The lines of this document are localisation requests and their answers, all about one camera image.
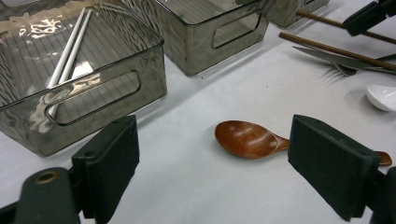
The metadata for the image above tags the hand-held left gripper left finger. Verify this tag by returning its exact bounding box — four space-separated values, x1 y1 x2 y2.
72 115 140 224

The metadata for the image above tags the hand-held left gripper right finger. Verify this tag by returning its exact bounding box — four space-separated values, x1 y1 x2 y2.
288 114 381 222

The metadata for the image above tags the metal table knife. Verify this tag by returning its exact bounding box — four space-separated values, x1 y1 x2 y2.
292 45 396 76

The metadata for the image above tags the metal fork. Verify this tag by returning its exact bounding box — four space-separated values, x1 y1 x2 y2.
321 52 396 86

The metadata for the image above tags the smoky transparent plastic bin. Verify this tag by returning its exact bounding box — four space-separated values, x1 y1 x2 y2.
120 0 276 77
270 0 331 28
0 0 167 158

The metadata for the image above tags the white ceramic spoon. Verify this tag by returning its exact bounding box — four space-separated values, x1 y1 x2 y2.
365 84 396 113

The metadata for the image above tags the brown wooden spoon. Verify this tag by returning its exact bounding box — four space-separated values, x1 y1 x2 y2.
214 119 393 167

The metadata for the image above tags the white chopstick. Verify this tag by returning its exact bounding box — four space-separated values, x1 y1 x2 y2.
46 7 87 119
57 8 94 86

